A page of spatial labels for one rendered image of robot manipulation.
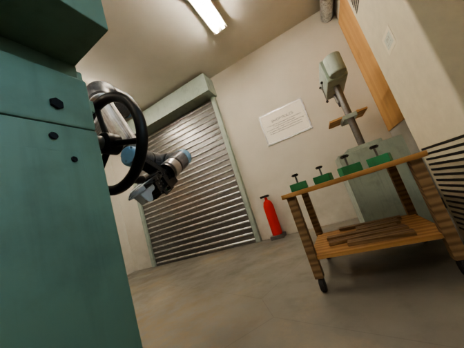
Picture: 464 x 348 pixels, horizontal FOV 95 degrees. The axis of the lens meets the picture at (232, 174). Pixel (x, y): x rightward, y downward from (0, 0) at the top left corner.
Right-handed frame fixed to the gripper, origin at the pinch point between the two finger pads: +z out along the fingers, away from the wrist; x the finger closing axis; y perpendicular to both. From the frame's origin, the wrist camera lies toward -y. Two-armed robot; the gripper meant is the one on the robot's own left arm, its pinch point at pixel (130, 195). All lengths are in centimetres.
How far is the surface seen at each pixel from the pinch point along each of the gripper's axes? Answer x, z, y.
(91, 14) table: -33.9, 13.3, -28.9
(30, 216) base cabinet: -26.5, 32.5, -9.8
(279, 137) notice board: -2, -251, 71
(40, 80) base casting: -26.3, 20.7, -24.0
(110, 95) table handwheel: -10.9, -6.3, -25.8
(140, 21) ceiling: 66, -197, -121
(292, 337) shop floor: -18, -2, 78
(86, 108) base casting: -26.3, 17.3, -19.2
